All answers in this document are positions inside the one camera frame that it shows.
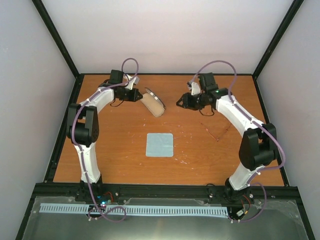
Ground brown striped glasses case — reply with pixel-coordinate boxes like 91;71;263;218
140;87;166;118

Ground thin red frame glasses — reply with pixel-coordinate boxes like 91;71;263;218
199;122;231;142

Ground light blue cleaning cloth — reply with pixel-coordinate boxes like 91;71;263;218
145;133;174;158

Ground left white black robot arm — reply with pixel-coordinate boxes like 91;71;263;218
66;70;143;202

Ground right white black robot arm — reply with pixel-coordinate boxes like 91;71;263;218
176;72;278;202

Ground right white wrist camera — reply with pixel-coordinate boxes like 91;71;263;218
187;79;202;96

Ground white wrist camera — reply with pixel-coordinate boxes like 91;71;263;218
187;79;202;96
123;74;140;90

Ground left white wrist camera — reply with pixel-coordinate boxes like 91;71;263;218
123;74;140;90

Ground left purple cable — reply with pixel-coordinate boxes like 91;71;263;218
69;57;140;222

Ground purple cable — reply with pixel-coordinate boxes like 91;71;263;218
69;57;140;222
191;60;287;224

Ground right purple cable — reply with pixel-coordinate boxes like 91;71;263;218
191;60;287;224

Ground light blue slotted cable duct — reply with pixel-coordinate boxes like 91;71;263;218
38;203;229;218

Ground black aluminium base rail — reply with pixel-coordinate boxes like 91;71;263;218
31;182;302;205

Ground left black frame post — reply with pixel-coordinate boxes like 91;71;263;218
32;0;80;78

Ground black frame post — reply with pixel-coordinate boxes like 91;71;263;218
252;0;304;80
32;0;80;78

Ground right black frame post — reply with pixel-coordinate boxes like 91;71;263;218
252;0;304;80

